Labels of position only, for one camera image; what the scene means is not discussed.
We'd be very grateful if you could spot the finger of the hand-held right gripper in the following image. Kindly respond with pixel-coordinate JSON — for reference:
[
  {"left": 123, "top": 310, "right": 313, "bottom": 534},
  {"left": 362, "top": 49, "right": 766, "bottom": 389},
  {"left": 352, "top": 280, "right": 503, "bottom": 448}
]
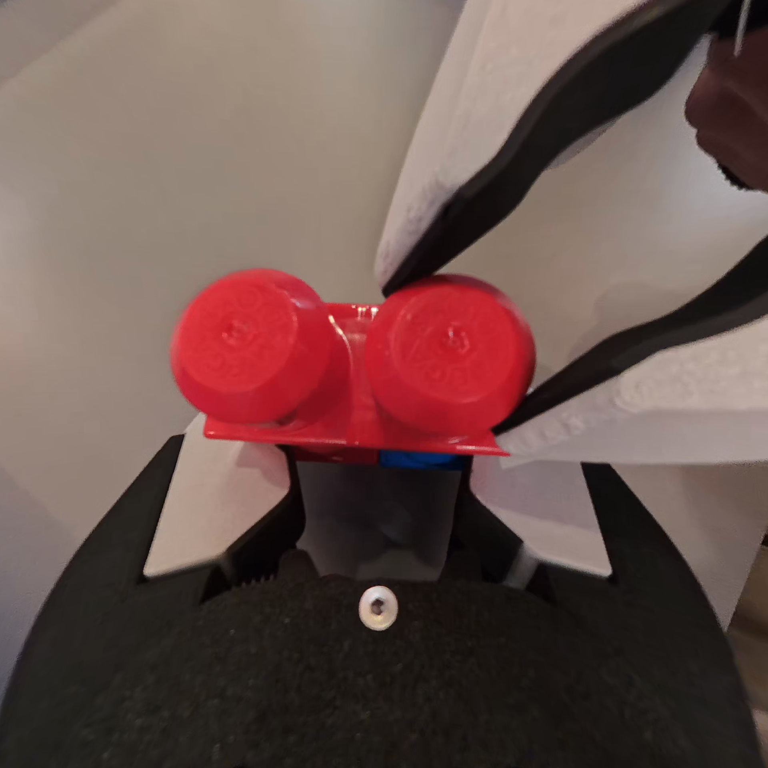
[
  {"left": 492, "top": 236, "right": 768, "bottom": 466},
  {"left": 374, "top": 0, "right": 745, "bottom": 297}
]

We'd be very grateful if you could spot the red two-stud mega block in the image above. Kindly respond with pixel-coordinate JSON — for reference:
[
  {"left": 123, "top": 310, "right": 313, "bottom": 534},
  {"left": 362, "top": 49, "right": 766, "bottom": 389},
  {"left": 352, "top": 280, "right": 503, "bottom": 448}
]
[{"left": 170, "top": 268, "right": 536, "bottom": 458}]

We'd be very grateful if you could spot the person's right hand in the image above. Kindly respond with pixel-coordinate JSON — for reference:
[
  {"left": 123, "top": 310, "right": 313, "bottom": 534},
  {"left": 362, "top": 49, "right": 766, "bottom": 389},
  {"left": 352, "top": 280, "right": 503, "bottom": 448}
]
[{"left": 685, "top": 24, "right": 768, "bottom": 194}]

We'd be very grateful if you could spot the blue single-stud mega block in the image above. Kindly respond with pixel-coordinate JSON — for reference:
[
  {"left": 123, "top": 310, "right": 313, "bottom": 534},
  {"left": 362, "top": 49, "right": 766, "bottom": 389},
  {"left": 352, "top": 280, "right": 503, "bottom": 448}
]
[{"left": 378, "top": 450, "right": 466, "bottom": 475}]

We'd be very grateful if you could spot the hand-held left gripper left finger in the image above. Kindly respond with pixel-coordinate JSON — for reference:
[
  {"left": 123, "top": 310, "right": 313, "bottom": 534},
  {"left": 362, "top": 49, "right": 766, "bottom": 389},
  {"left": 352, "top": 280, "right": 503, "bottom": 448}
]
[{"left": 143, "top": 414, "right": 308, "bottom": 586}]

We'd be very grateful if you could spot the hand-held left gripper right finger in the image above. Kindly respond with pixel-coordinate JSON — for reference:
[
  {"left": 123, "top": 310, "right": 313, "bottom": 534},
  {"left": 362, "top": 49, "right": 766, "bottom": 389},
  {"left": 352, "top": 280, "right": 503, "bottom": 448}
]
[{"left": 453, "top": 453, "right": 614, "bottom": 589}]

